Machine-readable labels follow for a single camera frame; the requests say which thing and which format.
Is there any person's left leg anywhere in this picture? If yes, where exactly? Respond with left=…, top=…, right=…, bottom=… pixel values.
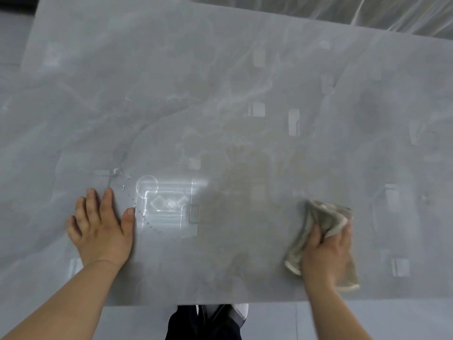
left=165, top=304, right=210, bottom=340

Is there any beige cleaning cloth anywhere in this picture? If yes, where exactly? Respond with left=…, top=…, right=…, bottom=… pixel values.
left=285, top=199, right=361, bottom=293

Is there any sofa with white cover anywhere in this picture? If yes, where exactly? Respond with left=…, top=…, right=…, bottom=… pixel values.
left=184, top=0, right=453, bottom=40

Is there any person's leg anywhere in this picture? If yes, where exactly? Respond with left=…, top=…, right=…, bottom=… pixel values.
left=207, top=303, right=250, bottom=340
left=165, top=304, right=210, bottom=340

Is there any person's right forearm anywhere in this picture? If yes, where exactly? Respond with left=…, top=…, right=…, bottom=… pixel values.
left=304, top=283, right=374, bottom=340

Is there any person's left forearm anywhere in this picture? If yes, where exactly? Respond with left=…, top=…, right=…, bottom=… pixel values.
left=0, top=261, right=123, bottom=340

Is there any grey marble table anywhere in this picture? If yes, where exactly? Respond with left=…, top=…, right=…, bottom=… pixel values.
left=0, top=0, right=453, bottom=308

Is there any person's right leg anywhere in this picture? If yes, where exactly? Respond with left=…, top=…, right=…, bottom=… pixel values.
left=207, top=303, right=250, bottom=340

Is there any person's left hand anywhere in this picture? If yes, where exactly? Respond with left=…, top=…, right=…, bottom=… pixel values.
left=67, top=188, right=136, bottom=270

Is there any person's right hand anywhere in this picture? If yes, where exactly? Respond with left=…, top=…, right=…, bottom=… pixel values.
left=300, top=222, right=353, bottom=291

